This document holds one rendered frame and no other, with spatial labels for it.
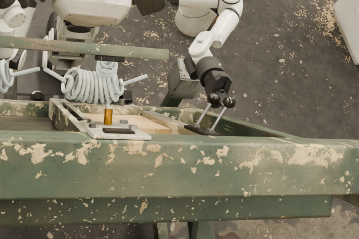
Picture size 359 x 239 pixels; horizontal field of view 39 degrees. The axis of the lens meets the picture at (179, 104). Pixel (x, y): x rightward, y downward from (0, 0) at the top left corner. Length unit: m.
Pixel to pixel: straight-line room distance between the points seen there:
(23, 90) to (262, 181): 2.11
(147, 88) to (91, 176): 2.42
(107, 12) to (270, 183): 1.06
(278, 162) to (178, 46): 2.60
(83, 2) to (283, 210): 1.00
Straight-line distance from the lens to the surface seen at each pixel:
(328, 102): 3.82
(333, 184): 1.04
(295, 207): 1.27
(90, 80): 0.96
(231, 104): 1.45
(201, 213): 1.16
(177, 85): 2.24
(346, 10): 4.23
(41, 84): 2.94
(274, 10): 4.08
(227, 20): 1.82
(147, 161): 0.87
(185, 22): 3.51
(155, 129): 1.69
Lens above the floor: 2.69
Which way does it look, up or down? 56 degrees down
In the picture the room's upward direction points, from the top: 33 degrees clockwise
